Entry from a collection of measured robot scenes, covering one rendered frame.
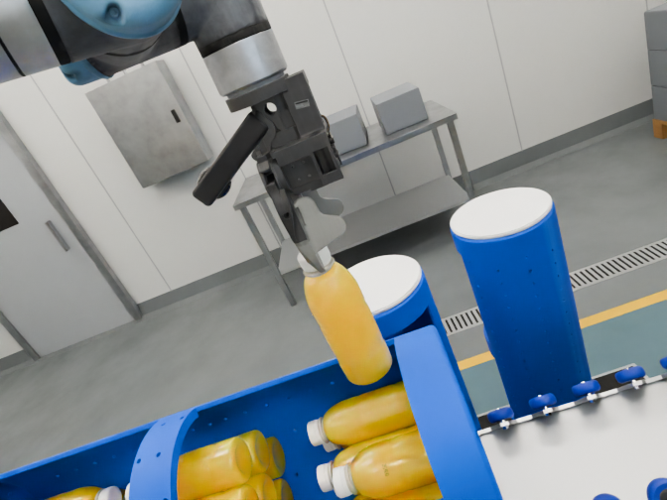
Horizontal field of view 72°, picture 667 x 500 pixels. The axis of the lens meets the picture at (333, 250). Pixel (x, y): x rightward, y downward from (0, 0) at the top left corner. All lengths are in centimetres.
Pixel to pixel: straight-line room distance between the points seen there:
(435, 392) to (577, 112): 403
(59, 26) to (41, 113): 416
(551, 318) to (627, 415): 56
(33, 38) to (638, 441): 89
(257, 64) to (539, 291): 107
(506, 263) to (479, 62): 296
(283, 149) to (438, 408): 36
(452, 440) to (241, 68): 47
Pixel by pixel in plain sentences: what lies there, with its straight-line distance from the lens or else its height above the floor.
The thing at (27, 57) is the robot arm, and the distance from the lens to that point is 33.
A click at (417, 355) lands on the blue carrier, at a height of 123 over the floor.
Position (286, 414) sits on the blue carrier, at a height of 109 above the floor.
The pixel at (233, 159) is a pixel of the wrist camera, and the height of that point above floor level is 157.
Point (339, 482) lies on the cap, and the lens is 70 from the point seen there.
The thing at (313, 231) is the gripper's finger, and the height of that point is 146.
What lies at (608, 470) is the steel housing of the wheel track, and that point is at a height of 93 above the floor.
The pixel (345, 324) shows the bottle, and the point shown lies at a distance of 56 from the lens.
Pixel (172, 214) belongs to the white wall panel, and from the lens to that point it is 432.
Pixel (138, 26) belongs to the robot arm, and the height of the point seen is 168.
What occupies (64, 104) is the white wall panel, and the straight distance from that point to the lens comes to 438.
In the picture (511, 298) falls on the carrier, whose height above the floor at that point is 83.
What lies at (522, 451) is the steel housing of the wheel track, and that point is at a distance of 90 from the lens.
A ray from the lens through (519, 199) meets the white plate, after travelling 141.
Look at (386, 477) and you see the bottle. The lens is 67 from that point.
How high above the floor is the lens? 164
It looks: 24 degrees down
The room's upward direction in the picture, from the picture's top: 25 degrees counter-clockwise
